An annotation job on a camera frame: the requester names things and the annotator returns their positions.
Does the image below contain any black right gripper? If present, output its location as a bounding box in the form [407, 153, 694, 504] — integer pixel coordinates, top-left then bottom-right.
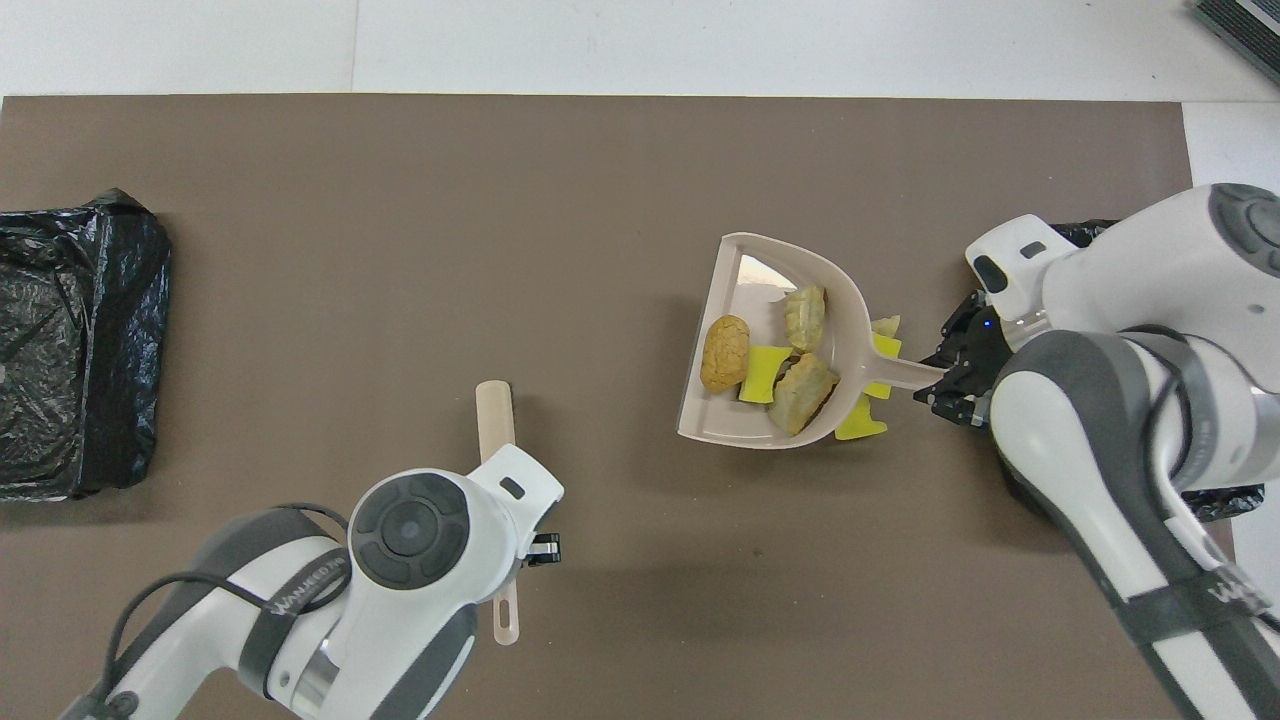
[915, 292, 1009, 426]

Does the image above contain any pale beige foam chunk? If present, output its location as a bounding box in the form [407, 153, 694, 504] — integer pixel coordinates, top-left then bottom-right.
[767, 352, 841, 437]

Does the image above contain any yellowish beige foam chunk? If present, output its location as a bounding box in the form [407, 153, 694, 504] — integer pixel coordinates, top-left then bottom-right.
[782, 285, 829, 353]

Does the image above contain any yellow sponge wedge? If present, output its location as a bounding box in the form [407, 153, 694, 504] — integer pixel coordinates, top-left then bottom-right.
[738, 344, 796, 405]

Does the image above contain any brown bread shaped foam piece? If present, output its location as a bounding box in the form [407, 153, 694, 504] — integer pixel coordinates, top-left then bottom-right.
[699, 314, 752, 395]

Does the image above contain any beige plastic dustpan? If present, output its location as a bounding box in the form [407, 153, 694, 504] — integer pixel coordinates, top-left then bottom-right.
[676, 232, 949, 450]

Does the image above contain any black bag lined bin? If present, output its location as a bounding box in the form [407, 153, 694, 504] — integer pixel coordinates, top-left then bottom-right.
[0, 188, 172, 502]
[1005, 218, 1266, 523]

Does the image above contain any brown table mat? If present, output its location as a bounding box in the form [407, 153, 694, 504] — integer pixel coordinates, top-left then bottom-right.
[0, 95, 1253, 720]

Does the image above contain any dark ribbed panel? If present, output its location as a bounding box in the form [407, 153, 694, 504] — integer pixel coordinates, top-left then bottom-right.
[1192, 0, 1280, 86]

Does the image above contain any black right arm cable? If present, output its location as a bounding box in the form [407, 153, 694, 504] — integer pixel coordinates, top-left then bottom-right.
[1128, 325, 1280, 633]

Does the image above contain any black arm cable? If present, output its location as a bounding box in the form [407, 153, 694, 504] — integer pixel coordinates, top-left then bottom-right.
[100, 503, 351, 716]
[1128, 325, 1280, 633]

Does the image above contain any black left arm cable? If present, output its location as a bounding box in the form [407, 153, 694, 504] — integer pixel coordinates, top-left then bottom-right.
[100, 503, 351, 716]

